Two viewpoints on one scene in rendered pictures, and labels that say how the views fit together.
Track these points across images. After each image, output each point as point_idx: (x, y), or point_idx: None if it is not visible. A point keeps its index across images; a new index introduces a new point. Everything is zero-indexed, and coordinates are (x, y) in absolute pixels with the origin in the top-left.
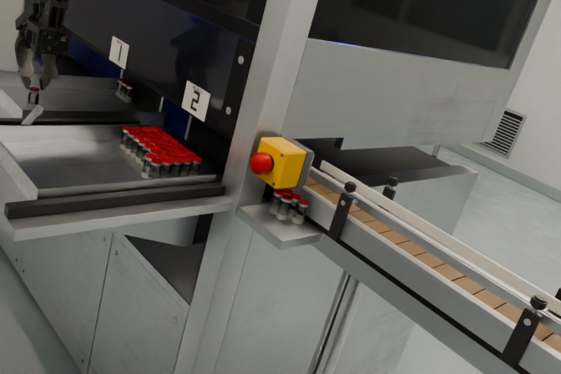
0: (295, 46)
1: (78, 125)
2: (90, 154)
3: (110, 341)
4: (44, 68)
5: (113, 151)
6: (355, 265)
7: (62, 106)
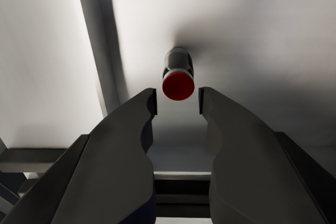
0: None
1: (196, 219)
2: (193, 219)
3: None
4: (214, 147)
5: None
6: None
7: (272, 42)
